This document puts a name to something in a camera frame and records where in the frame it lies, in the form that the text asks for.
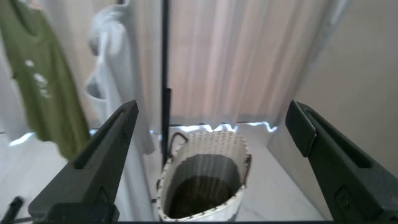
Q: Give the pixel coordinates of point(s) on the black clothes rack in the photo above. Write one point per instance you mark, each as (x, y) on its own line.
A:
(165, 93)

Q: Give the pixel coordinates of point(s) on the pale grey shorts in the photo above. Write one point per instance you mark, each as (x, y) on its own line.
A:
(115, 77)

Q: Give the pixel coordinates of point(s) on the green long-sleeved shirt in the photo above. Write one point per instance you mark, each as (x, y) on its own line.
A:
(43, 93)

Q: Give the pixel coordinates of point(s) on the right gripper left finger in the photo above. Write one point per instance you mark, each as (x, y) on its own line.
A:
(90, 183)

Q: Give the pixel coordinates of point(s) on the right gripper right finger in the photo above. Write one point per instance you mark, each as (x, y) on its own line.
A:
(357, 186)

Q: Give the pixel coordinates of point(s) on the white laundry basket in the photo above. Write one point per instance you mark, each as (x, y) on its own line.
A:
(211, 146)

